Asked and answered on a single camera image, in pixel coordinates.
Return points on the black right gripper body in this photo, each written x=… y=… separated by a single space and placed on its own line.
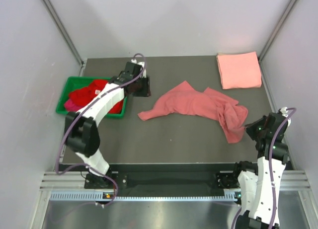
x=262 y=120

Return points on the salmon pink t-shirt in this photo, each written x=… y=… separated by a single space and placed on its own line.
x=184 y=99

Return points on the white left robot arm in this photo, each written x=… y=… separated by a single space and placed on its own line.
x=81 y=128

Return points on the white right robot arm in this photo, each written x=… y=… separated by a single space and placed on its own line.
x=260 y=183

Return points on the red t-shirt in bin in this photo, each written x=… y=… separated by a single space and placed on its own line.
x=85 y=95

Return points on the folded light pink t-shirt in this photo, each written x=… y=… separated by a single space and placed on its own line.
x=239 y=70

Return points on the green plastic bin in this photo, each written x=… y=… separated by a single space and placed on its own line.
x=73 y=83

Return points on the magenta t-shirt in bin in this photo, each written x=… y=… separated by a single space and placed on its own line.
x=70 y=106

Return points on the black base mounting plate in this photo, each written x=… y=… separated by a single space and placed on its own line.
x=161 y=179

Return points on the aluminium left corner post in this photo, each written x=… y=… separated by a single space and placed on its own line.
x=61 y=28

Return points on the aluminium corner post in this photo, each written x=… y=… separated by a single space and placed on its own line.
x=61 y=28
x=278 y=27

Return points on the grey slotted cable duct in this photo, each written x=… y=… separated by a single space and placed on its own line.
x=227 y=196

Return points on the aluminium frame rail front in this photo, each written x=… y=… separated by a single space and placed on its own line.
x=69 y=181

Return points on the aluminium right corner post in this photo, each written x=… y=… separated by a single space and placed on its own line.
x=278 y=27

